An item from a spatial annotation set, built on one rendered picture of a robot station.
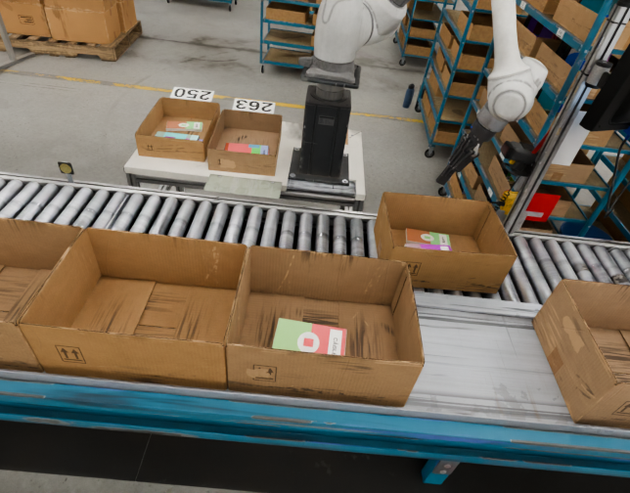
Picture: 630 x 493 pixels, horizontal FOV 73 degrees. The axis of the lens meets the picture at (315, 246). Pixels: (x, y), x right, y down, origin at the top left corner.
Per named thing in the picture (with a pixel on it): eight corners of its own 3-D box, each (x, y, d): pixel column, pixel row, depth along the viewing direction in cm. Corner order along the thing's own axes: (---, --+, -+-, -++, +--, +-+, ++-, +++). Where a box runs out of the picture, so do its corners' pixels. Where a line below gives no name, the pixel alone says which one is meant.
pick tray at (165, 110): (221, 122, 212) (220, 103, 206) (204, 162, 184) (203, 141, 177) (162, 115, 211) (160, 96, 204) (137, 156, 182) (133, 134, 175)
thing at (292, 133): (360, 136, 224) (361, 130, 222) (364, 201, 180) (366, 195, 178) (167, 112, 220) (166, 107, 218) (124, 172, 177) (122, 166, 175)
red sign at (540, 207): (545, 221, 171) (561, 195, 162) (546, 222, 170) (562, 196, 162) (506, 217, 170) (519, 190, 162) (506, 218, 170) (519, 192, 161)
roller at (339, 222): (344, 223, 170) (346, 213, 167) (346, 329, 132) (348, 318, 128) (333, 222, 170) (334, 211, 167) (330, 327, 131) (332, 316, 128)
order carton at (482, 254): (473, 237, 165) (490, 201, 153) (497, 293, 143) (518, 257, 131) (373, 228, 162) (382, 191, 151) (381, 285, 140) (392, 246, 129)
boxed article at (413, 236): (405, 231, 162) (406, 227, 161) (447, 238, 161) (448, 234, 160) (405, 244, 156) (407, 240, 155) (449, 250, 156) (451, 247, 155)
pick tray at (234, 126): (282, 134, 210) (283, 114, 203) (275, 176, 181) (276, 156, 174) (223, 128, 208) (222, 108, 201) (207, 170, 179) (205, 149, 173)
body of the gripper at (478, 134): (500, 136, 130) (479, 159, 136) (492, 123, 136) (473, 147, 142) (480, 125, 128) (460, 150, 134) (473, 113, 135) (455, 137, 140)
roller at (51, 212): (80, 194, 167) (76, 183, 163) (1, 293, 128) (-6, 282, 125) (67, 192, 167) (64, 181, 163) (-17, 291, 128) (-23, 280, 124)
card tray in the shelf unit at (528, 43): (505, 34, 244) (512, 15, 238) (557, 41, 245) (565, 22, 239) (527, 58, 214) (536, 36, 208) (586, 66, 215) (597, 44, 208)
